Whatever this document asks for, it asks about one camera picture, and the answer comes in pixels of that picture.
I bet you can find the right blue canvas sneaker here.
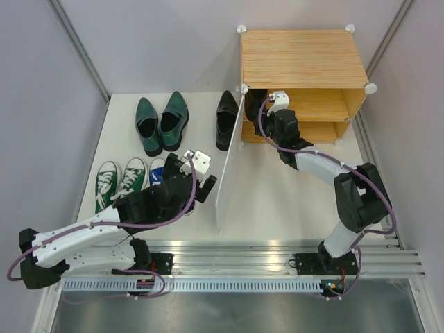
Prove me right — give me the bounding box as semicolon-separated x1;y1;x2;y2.
185;202;195;216

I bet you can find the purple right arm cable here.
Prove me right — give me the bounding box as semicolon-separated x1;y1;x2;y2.
258;95;398;299

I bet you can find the black leather shoe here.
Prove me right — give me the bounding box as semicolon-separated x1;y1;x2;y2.
216;90;239;151
245;89;268;122

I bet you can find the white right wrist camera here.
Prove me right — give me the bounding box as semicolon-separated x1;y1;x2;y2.
267;91;290;114

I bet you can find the left blue canvas sneaker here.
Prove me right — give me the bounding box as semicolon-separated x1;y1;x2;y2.
148;158;165;187

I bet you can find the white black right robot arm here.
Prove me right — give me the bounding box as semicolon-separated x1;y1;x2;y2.
257;106;397;274

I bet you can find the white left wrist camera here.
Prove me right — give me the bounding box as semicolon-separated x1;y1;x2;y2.
180;150;211;180

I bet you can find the green leather shoe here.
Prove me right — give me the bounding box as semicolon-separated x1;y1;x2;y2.
160;91;189;152
135;97;162;157

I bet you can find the right green canvas sneaker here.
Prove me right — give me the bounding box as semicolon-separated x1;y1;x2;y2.
111;157;148;201

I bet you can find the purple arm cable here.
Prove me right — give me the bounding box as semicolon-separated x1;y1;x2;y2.
7;154;200;305
258;95;398;299

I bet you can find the left green leather shoe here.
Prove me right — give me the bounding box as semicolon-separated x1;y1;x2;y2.
135;97;162;157

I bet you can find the wooden shoe cabinet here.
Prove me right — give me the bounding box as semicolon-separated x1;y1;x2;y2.
237;24;377;144

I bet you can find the blue canvas sneaker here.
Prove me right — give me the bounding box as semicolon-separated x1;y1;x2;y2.
185;202;195;216
148;158;165;187

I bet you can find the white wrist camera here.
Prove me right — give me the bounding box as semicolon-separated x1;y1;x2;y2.
180;150;211;180
267;91;290;114

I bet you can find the white cabinet door panel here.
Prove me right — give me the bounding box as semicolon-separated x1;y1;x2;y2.
215;96;245;232

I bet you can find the aluminium mounting rail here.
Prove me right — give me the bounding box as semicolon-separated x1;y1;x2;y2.
136;231;426;279

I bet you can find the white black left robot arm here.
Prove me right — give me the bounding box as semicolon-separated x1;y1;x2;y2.
17;151;217;290

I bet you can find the right green leather shoe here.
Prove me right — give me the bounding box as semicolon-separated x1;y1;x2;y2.
160;91;189;152

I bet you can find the left green canvas sneaker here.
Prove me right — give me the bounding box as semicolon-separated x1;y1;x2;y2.
94;161;119;214

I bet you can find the green canvas sneaker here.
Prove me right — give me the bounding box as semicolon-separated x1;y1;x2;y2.
94;161;119;214
111;157;148;201

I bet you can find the white slotted cable duct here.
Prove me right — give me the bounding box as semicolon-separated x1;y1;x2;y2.
62;277;323;293

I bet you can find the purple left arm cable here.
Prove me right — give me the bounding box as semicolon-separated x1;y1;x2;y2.
7;154;200;305

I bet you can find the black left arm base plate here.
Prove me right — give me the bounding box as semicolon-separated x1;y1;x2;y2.
111;253;173;275

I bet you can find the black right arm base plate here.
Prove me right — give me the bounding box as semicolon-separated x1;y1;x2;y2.
294;253;358;276

